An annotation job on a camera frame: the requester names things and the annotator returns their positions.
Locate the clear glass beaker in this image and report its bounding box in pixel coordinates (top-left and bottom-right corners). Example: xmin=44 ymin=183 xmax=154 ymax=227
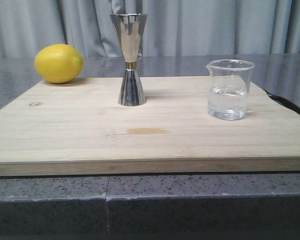
xmin=206 ymin=59 xmax=255 ymax=120

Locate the light wooden cutting board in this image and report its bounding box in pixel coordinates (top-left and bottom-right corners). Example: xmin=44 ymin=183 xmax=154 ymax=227
xmin=0 ymin=76 xmax=300 ymax=176

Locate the steel hourglass jigger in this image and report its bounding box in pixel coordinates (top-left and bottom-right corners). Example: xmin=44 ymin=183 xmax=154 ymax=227
xmin=110 ymin=13 xmax=147 ymax=107

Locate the yellow lemon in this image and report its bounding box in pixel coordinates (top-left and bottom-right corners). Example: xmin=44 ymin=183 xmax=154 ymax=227
xmin=34 ymin=44 xmax=84 ymax=84

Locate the black cable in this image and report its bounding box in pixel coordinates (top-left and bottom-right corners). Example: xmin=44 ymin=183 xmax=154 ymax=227
xmin=263 ymin=88 xmax=300 ymax=116

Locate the grey curtain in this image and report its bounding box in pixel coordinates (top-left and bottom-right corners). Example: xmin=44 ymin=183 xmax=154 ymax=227
xmin=0 ymin=0 xmax=300 ymax=58

